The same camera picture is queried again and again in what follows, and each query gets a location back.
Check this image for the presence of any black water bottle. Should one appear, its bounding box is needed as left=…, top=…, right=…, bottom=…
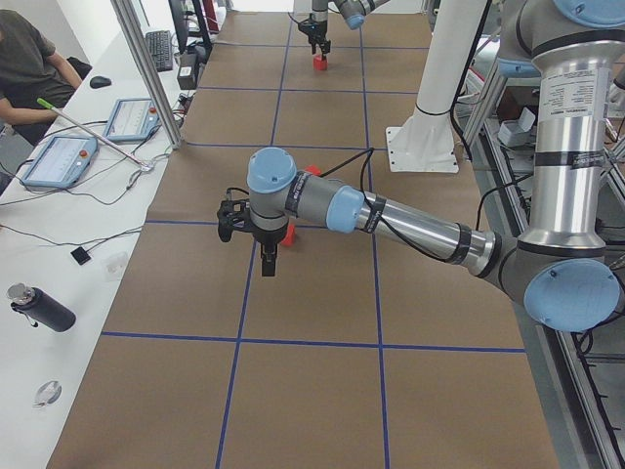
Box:
left=7, top=283, right=76, bottom=332

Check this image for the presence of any blue teach pendant near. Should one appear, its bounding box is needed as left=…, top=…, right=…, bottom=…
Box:
left=21, top=136, right=99, bottom=189

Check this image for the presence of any seated person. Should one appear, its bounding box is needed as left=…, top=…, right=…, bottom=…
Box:
left=1, top=9, right=82, bottom=146

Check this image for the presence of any white column pedestal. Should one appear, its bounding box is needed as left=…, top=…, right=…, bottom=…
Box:
left=386, top=0, right=488, bottom=174

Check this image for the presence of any red cube block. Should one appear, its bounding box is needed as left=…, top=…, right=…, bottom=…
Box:
left=312, top=55, right=328, bottom=71
left=305, top=165, right=321, bottom=177
left=280, top=224, right=296, bottom=247

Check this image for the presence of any black power adapter box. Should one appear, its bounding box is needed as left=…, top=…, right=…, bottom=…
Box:
left=177, top=53, right=198, bottom=90

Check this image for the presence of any black keyboard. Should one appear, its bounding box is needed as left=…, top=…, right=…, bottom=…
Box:
left=145, top=30, right=173, bottom=72

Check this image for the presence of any metal rod green tip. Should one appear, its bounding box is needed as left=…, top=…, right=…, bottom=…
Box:
left=36, top=98, right=154, bottom=172

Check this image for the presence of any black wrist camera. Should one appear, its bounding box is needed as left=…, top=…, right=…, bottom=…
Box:
left=217, top=198, right=254, bottom=242

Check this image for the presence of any aluminium frame post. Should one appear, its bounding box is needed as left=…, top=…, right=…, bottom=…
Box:
left=110, top=0, right=182, bottom=149

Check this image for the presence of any small black square pad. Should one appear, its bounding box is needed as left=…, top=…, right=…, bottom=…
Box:
left=70, top=246, right=92, bottom=266

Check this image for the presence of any black computer mouse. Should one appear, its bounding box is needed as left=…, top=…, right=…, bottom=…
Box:
left=89, top=75, right=112, bottom=89

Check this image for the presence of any blue teach pendant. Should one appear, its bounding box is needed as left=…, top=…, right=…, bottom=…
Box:
left=104, top=98, right=159, bottom=144
left=21, top=136, right=99, bottom=189

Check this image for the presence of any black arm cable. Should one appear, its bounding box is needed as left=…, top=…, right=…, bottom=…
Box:
left=319, top=148, right=460, bottom=262

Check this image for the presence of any blue teach pendant far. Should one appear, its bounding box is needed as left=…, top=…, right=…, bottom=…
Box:
left=104, top=98, right=159, bottom=144

